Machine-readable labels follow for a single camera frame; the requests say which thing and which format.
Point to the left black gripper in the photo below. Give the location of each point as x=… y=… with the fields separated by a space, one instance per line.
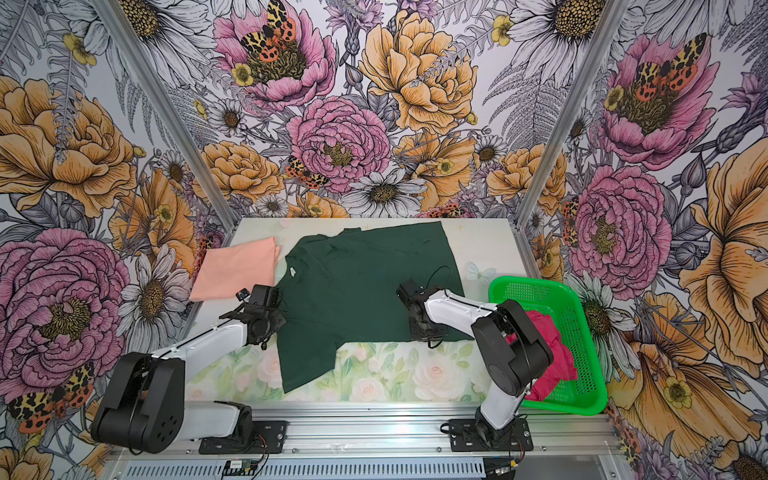
x=278 y=322

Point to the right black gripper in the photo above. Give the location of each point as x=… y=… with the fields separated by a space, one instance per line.
x=416 y=333

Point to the small green circuit board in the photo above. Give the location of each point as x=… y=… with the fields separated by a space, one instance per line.
x=240 y=468

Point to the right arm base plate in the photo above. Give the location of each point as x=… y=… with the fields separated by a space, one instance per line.
x=468 y=435

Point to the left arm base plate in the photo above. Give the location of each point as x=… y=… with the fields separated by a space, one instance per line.
x=251 y=437

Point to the aluminium mounting rail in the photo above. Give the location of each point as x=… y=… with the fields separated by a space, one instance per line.
x=403 y=441

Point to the right aluminium frame post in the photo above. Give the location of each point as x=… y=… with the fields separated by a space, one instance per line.
x=607 y=27

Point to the magenta t-shirt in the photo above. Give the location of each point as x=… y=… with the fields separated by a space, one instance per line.
x=562 y=368

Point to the folded peach t-shirt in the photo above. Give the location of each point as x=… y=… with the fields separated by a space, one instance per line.
x=226 y=271

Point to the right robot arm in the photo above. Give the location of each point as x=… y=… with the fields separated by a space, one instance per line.
x=514 y=353

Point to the green plastic laundry basket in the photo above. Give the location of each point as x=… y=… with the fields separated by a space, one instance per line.
x=586 y=395

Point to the dark green t-shirt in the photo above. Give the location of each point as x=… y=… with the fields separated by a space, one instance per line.
x=342 y=289

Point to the left aluminium frame post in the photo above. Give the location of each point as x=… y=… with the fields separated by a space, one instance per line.
x=117 y=24

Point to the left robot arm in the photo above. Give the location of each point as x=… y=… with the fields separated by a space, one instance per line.
x=145 y=410

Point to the aluminium frame post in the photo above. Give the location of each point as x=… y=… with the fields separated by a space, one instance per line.
x=117 y=24
x=607 y=27

